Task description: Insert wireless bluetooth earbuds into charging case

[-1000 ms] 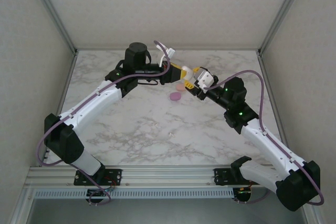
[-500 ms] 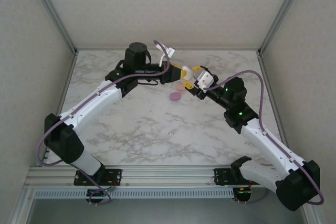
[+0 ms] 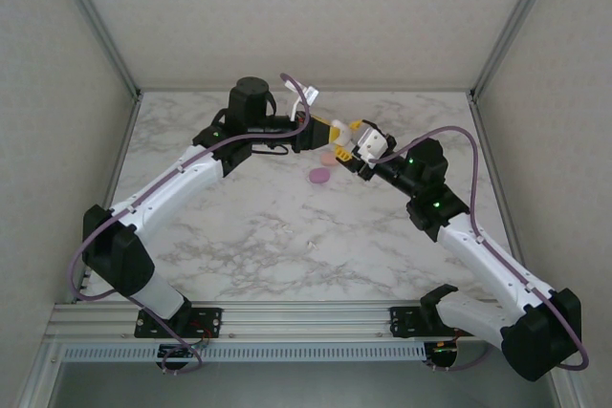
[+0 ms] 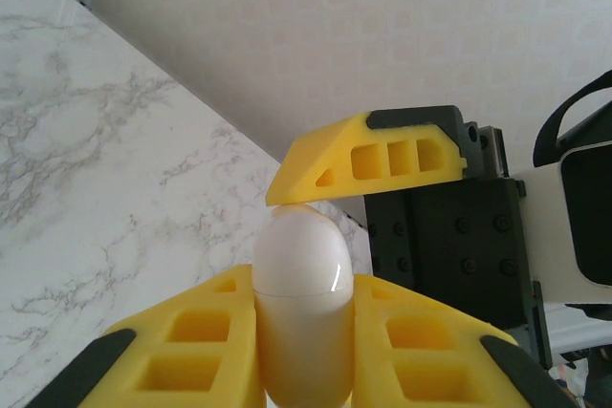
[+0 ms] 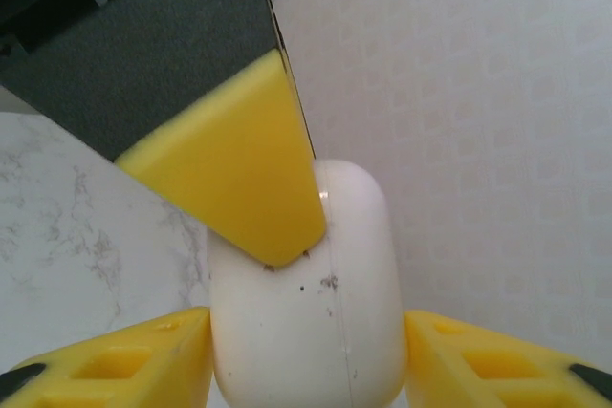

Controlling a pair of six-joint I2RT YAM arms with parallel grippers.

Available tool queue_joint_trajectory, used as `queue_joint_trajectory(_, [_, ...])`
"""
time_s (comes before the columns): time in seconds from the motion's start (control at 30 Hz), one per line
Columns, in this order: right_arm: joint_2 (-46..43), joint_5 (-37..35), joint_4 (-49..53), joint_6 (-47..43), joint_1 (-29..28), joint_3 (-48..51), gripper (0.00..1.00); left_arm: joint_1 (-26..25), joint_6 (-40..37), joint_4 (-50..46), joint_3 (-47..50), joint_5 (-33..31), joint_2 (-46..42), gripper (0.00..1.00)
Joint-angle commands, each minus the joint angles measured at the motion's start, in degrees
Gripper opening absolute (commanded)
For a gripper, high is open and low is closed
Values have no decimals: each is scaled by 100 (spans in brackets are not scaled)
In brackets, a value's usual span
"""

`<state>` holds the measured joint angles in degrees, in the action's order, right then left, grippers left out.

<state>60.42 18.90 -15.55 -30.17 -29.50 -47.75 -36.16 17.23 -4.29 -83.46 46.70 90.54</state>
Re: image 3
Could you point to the small circuit board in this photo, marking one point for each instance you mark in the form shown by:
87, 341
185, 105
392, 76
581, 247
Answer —
442, 350
177, 353

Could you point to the white earbuds charging case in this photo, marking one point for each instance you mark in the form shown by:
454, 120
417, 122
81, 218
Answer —
342, 133

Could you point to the aluminium frame leg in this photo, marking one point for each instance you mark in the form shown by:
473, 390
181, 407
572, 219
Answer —
38, 379
571, 393

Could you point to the pink earbuds charging case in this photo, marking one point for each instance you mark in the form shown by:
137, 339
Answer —
329, 160

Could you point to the aluminium frame post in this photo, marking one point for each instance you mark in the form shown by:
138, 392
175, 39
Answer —
518, 21
98, 21

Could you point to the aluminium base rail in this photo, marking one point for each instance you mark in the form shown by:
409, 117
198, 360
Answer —
306, 317

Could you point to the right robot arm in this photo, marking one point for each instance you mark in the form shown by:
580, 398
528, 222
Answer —
487, 255

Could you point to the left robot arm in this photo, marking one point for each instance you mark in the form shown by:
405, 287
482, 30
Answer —
167, 188

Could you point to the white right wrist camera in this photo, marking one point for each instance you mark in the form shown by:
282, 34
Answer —
372, 144

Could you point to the aluminium table side rail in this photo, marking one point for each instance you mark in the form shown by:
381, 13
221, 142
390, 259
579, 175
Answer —
125, 140
486, 140

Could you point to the purple earbuds charging case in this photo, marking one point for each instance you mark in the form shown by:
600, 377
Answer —
319, 176

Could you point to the white earbud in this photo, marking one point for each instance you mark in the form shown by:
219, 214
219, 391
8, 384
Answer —
312, 244

